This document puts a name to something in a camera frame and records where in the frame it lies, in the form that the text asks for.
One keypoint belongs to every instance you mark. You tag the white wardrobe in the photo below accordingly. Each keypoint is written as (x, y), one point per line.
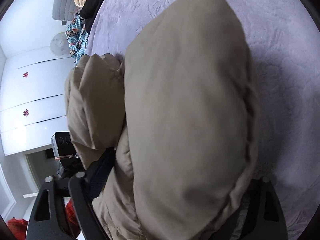
(33, 100)

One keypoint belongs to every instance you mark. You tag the white round fan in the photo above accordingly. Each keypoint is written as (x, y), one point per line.
(59, 45)

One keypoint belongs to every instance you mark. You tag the blue monkey print cloth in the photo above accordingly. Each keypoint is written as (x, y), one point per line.
(77, 37)

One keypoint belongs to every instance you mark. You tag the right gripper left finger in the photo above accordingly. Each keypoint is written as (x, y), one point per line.
(48, 218)

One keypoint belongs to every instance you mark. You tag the beige puffer jacket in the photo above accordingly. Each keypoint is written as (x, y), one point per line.
(181, 114)

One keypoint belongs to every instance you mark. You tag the black folded garment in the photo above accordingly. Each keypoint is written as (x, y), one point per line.
(89, 12)

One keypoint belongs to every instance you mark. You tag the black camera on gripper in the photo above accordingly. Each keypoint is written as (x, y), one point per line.
(68, 161)

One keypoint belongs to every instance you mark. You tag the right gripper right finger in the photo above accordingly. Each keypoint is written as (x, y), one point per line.
(260, 215)

